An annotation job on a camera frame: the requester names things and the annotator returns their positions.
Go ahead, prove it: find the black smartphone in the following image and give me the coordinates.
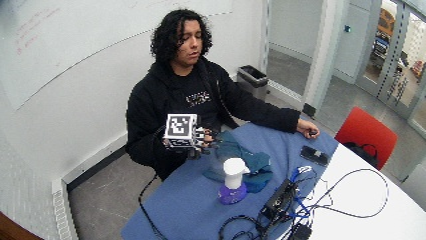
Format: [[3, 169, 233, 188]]
[[300, 145, 330, 167]]

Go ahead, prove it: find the white marker cube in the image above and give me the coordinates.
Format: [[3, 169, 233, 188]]
[[161, 113, 200, 149]]

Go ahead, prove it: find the teal cloth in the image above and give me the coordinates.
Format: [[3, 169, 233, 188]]
[[203, 130, 274, 194]]

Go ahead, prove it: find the black bag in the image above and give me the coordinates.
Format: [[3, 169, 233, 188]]
[[342, 141, 380, 169]]

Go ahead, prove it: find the red chair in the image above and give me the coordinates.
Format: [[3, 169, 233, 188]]
[[334, 106, 400, 171]]

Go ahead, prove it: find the purple spray bottle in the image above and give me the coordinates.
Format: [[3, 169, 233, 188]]
[[217, 157, 252, 206]]

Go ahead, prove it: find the the person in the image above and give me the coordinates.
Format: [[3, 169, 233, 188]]
[[125, 8, 321, 181]]

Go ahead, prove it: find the blue tablecloth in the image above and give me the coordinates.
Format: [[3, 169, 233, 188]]
[[120, 122, 341, 240]]

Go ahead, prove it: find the grey trash bin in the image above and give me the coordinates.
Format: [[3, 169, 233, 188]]
[[236, 64, 270, 102]]

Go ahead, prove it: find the black electronics box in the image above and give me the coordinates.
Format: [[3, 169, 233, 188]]
[[260, 179, 300, 225]]

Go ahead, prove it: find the black power adapter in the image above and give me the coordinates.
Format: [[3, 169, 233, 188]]
[[290, 223, 313, 240]]

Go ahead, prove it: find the whiteboard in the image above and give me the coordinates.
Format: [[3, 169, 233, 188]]
[[0, 0, 268, 111]]

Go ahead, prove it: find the blue cable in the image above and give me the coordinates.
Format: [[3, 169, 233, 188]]
[[284, 165, 317, 220]]

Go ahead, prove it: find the black cable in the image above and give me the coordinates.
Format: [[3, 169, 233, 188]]
[[290, 168, 390, 240]]

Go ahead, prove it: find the glove cable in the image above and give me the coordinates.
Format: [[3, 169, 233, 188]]
[[137, 173, 171, 240]]

